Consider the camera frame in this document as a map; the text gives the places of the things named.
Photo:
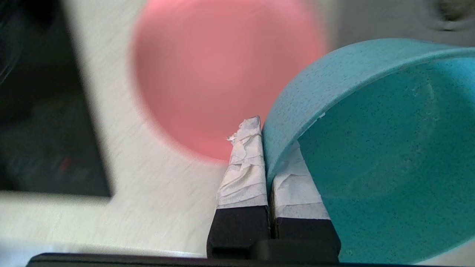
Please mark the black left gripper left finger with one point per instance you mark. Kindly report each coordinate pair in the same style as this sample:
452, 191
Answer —
245, 178

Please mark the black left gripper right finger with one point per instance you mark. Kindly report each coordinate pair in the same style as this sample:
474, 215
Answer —
297, 200

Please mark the teal bowl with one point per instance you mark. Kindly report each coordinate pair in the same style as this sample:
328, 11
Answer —
389, 155

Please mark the pink plate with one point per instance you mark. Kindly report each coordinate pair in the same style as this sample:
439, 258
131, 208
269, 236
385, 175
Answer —
215, 74

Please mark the black stove top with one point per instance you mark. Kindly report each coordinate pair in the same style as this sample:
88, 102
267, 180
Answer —
44, 111

